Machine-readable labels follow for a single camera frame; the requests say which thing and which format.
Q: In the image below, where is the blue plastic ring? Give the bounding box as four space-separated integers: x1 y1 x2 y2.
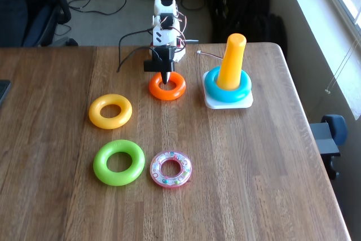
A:
204 65 252 103

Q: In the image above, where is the yellow peg on white base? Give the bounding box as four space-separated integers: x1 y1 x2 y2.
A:
202 33 254 110

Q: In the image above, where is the black backpack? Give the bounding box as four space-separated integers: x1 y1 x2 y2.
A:
211 0 271 45

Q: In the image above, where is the black office chair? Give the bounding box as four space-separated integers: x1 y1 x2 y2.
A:
0 0 79 47

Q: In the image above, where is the orange plastic ring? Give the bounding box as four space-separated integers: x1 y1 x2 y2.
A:
148 71 187 100

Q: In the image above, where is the black camera box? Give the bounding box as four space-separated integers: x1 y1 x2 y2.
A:
143 59 159 72

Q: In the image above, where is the red and white loose wire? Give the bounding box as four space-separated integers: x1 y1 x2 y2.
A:
196 50 226 62

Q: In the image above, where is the yellow plastic ring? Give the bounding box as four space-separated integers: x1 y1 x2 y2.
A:
88 93 133 130

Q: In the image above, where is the clear pink beaded ring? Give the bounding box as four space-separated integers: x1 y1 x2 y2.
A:
149 150 193 190

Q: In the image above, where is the green plastic ring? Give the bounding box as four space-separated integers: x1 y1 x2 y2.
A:
93 139 146 187

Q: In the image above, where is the thin blind cord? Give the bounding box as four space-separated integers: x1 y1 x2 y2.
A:
324 30 361 95

